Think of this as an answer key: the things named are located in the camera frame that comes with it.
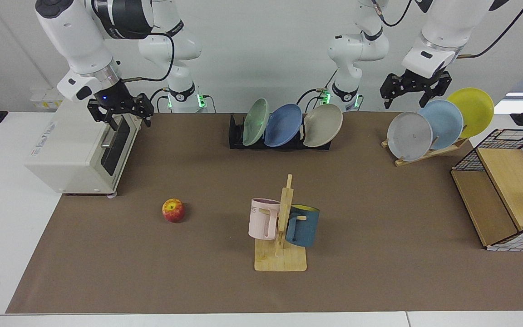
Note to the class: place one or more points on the red yellow apple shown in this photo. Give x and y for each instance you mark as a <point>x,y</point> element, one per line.
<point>173,210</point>

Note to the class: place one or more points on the light blue plate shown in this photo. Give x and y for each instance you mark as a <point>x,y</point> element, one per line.
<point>445,120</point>

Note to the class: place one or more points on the grey plate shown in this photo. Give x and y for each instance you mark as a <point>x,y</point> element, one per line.
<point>409,137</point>

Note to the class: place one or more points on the yellow plate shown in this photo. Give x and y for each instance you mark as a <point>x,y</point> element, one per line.
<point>472,106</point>

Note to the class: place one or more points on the wooden plate rack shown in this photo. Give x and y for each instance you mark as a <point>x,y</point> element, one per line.
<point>425,155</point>

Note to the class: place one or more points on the beige plate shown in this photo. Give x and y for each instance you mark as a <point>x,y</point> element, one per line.
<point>324,125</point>

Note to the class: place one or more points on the black dish rack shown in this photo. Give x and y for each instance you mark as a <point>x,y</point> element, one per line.
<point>235,136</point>

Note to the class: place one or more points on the pale green plate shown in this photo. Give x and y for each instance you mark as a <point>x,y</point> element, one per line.
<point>256,122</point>

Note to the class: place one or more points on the pale toaster oven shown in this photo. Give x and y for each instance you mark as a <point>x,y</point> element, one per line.
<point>73,150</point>

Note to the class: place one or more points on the dark blue mug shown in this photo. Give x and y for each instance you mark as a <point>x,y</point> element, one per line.
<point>307,227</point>

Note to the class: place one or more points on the pink mug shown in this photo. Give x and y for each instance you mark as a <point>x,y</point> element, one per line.
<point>261,220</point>

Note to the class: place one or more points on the brown table cloth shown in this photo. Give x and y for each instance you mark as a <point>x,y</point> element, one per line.
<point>198,272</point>

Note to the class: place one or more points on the wooden cup stand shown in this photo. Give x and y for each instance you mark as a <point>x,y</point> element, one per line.
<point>279,261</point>

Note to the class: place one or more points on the white wall socket box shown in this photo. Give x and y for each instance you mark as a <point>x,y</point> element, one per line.
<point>46,97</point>

